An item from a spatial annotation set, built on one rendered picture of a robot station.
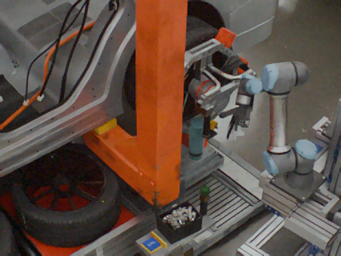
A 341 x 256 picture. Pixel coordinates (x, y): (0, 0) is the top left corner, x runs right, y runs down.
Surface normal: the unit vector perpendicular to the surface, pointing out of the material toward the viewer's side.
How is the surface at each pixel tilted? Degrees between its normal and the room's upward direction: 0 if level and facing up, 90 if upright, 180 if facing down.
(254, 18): 90
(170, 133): 90
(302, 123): 0
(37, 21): 6
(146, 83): 90
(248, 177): 0
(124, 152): 90
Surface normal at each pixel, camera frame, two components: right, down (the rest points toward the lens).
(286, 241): 0.04, -0.77
